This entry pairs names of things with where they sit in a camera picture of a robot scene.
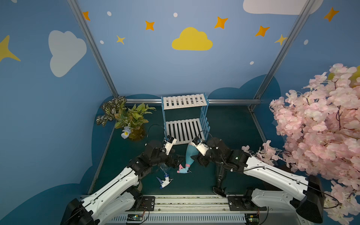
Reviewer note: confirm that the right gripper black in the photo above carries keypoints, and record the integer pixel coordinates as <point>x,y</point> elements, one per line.
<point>199,159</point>

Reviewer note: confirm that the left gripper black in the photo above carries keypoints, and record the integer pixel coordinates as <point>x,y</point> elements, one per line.
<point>174,160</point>

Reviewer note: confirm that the clear blue-white spray bottle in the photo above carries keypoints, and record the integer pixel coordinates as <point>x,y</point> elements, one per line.
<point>166,181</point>

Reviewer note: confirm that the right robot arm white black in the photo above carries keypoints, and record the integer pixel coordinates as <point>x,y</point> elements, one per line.
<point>302,194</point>

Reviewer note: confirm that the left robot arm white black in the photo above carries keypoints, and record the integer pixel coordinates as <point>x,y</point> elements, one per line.
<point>121,193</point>

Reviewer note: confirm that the blue and white slatted shelf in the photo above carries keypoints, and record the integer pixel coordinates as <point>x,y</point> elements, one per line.
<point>187,129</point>

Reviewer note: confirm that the green leafy potted plant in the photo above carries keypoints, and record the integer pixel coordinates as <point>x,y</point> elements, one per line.
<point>130,119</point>

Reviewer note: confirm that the small green circuit board left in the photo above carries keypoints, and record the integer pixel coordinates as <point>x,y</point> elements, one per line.
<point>134,218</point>

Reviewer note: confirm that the small green circuit board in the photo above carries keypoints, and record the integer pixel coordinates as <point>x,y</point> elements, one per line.
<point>252,219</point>
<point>134,218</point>

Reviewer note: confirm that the small green circuit board right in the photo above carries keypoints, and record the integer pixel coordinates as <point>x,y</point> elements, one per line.
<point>252,219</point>

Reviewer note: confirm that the pink cherry blossom tree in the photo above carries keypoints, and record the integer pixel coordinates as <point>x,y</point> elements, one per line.
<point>322,131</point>

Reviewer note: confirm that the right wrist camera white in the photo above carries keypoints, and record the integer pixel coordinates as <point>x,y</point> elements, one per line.
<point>200,145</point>

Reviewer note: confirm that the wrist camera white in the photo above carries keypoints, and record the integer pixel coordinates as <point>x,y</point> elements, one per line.
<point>200,145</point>
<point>169,143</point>

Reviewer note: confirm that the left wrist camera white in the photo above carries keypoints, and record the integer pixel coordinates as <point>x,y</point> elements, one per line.
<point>169,143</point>

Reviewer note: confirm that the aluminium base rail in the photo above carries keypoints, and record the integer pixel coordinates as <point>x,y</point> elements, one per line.
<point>204,210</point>

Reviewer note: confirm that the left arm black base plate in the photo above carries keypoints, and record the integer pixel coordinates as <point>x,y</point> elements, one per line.
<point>145,203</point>

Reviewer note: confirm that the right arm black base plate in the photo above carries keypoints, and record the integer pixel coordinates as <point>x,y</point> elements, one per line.
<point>240,203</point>

